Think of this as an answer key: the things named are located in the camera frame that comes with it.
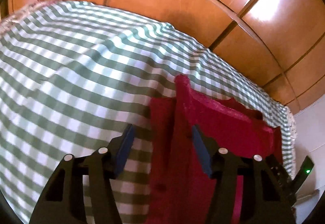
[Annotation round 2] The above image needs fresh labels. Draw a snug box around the dark red knit garment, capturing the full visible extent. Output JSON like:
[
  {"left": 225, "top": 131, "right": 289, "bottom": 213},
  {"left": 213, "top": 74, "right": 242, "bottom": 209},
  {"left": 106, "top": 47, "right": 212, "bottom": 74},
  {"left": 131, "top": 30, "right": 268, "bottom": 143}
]
[{"left": 146, "top": 74, "right": 283, "bottom": 223}]

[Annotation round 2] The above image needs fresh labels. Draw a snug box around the green white checkered bedspread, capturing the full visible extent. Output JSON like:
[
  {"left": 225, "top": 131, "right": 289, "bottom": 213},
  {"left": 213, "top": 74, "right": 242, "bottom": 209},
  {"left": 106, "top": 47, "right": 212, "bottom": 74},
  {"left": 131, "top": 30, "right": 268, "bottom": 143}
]
[{"left": 1, "top": 1, "right": 295, "bottom": 223}]

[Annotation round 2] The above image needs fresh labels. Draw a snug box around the floral patterned bed sheet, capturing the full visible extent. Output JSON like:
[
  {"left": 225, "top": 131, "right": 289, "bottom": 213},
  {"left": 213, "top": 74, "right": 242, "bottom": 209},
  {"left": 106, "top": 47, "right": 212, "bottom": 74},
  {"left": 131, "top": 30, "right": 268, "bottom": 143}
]
[{"left": 0, "top": 0, "right": 61, "bottom": 37}]

